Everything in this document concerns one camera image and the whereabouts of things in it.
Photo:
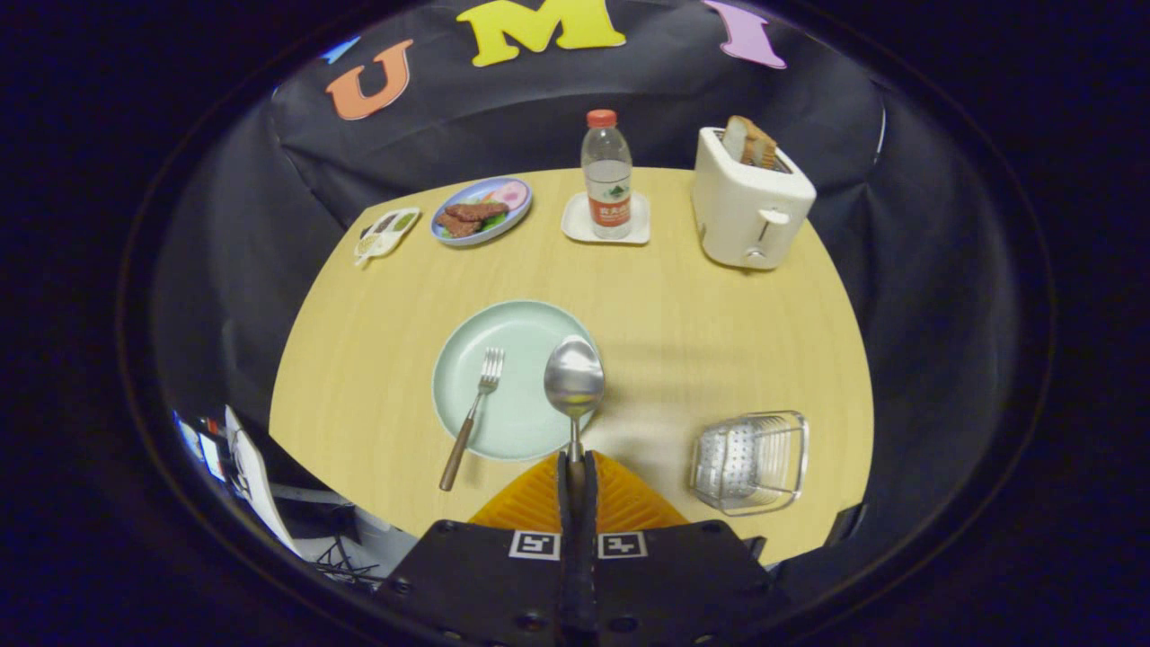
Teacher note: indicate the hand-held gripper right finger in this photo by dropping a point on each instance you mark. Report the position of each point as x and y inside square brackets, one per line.
[674, 575]

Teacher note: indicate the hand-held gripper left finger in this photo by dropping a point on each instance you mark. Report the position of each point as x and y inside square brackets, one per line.
[476, 575]

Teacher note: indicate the clear plastic drain basket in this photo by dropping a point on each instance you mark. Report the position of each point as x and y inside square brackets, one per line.
[750, 463]

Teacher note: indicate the light green plate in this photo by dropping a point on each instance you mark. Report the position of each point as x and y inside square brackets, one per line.
[521, 413]

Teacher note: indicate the white paper sheet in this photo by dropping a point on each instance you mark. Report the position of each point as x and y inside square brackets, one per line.
[256, 476]

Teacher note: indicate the brown meat patty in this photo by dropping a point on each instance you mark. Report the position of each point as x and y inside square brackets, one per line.
[456, 226]
[476, 211]

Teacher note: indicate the white square coaster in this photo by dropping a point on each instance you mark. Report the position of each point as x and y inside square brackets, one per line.
[640, 225]

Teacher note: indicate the white divided sauce dish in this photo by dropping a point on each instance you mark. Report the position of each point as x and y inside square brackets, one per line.
[386, 232]

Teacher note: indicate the green lettuce leaf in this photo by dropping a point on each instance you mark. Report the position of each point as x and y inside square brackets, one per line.
[494, 220]

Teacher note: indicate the white toaster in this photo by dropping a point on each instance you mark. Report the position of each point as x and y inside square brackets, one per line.
[741, 211]

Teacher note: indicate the pink ham slice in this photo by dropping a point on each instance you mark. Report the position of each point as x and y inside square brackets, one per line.
[510, 195]

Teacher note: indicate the blue oval plate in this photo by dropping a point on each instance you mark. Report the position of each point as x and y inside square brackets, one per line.
[467, 193]

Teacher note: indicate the clear water bottle red label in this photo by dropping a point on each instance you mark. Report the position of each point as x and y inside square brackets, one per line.
[607, 175]

